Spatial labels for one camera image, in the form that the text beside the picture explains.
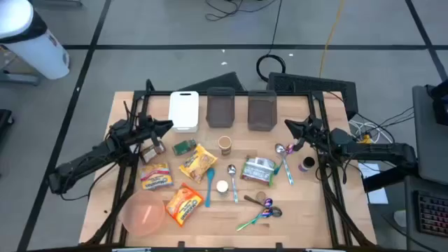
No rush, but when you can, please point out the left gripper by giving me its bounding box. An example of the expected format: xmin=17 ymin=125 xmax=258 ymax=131
xmin=139 ymin=117 xmax=174 ymax=139

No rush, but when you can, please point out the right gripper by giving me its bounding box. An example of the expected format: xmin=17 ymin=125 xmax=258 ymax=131
xmin=283 ymin=116 xmax=325 ymax=141

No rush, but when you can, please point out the purple spoon teal handle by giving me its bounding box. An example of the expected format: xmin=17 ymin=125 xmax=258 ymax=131
xmin=272 ymin=143 xmax=296 ymax=176

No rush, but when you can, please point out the green spice jar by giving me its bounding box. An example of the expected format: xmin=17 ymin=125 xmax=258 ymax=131
xmin=171 ymin=139 xmax=197 ymax=156

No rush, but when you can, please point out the pink green ramen packet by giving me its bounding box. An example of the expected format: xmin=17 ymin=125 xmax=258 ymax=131
xmin=239 ymin=155 xmax=277 ymax=187

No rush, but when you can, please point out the teal plastic spoon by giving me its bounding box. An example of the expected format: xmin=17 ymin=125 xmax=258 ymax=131
xmin=204 ymin=167 xmax=216 ymax=208

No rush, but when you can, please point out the white plastic bin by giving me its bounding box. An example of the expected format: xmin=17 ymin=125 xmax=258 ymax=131
xmin=168 ymin=90 xmax=200 ymax=134

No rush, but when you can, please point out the brown spice packet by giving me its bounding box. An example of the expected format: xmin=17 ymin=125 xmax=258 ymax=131
xmin=139 ymin=141 xmax=167 ymax=165

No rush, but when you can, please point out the purple label bottle black cap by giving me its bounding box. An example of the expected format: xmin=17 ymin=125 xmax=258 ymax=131
xmin=297 ymin=156 xmax=316 ymax=173

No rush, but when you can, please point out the grey plastic bin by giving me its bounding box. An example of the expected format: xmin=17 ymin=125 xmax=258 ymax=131
xmin=205 ymin=86 xmax=236 ymax=129
xmin=247 ymin=89 xmax=278 ymax=132

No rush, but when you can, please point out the yellow red ramen packet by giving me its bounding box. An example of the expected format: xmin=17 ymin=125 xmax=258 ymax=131
xmin=139 ymin=162 xmax=174 ymax=191

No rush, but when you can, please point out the iridescent purple spoon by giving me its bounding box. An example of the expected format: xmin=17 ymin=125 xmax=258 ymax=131
xmin=257 ymin=197 xmax=274 ymax=220

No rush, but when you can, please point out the orange ramen packet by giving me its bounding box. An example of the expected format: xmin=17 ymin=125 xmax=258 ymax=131
xmin=164 ymin=182 xmax=205 ymax=228

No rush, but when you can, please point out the bagel seasoning jar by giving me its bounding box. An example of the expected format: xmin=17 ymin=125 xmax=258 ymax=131
xmin=216 ymin=179 xmax=230 ymax=197

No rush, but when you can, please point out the dark metal spoon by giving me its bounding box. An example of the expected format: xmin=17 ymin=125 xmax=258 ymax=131
xmin=243 ymin=195 xmax=283 ymax=218

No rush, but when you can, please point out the iridescent green spoon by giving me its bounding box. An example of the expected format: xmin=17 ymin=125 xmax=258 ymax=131
xmin=235 ymin=207 xmax=274 ymax=232

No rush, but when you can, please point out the pink translucent bowl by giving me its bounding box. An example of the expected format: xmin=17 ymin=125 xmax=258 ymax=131
xmin=120 ymin=190 xmax=166 ymax=237

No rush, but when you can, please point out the black desk crossbar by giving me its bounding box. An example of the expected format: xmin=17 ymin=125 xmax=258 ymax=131
xmin=363 ymin=164 xmax=419 ymax=193

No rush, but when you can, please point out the white paper sheet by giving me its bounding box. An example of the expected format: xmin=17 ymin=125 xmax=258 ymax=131
xmin=357 ymin=162 xmax=389 ymax=205

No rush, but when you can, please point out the grey side desk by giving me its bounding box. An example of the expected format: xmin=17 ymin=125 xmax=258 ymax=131
xmin=404 ymin=85 xmax=448 ymax=252

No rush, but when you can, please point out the white computer mouse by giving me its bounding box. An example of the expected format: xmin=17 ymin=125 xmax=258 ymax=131
xmin=393 ymin=209 xmax=407 ymax=228

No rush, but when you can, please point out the white trash can black rim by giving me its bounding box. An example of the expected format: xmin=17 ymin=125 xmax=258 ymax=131
xmin=0 ymin=0 xmax=71 ymax=81

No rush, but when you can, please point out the black desk device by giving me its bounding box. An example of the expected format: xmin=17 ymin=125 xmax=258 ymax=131
xmin=426 ymin=78 xmax=448 ymax=126

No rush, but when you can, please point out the grey table foot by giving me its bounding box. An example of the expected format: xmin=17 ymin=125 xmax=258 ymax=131
xmin=0 ymin=68 xmax=40 ymax=87

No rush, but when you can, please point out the black backlit keyboard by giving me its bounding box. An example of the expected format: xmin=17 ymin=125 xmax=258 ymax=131
xmin=414 ymin=190 xmax=448 ymax=238

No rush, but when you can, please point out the white cable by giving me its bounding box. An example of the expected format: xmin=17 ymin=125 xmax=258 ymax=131
xmin=348 ymin=118 xmax=372 ymax=144

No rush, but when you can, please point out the black coiled cable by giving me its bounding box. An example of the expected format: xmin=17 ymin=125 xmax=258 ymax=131
xmin=255 ymin=0 xmax=287 ymax=83

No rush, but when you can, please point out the silver spoon pale handle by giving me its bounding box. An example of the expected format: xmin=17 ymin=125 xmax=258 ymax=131
xmin=227 ymin=164 xmax=240 ymax=204

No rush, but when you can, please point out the yellow cable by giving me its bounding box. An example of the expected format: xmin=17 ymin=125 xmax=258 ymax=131
xmin=318 ymin=0 xmax=346 ymax=78

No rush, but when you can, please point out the black floor cable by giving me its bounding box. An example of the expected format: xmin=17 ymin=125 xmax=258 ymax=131
xmin=204 ymin=0 xmax=277 ymax=22

